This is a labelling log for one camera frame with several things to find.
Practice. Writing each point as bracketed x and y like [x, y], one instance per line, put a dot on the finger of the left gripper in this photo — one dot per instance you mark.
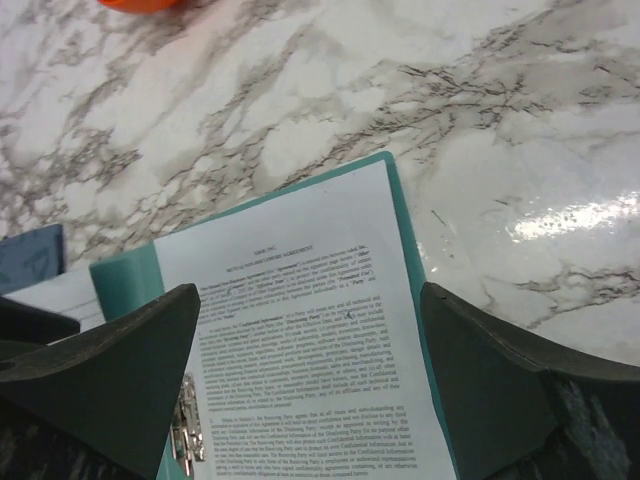
[24, 324]

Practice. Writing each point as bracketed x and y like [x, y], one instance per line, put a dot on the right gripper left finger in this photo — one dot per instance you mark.
[98, 404]

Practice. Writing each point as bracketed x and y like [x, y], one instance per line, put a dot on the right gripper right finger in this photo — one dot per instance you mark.
[515, 405]

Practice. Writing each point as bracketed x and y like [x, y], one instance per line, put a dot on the printed paper sheet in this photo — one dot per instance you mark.
[71, 294]

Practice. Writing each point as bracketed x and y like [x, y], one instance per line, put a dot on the metal folder clip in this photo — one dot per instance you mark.
[187, 440]

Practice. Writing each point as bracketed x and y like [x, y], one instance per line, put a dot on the teal file folder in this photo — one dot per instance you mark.
[410, 250]

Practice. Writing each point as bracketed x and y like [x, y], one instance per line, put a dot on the printed paper stack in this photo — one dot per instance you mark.
[310, 350]

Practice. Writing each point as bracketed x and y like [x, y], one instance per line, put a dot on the blue cloth placemat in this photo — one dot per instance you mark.
[32, 257]

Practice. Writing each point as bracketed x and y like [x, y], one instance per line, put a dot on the orange bowl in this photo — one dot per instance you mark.
[139, 6]

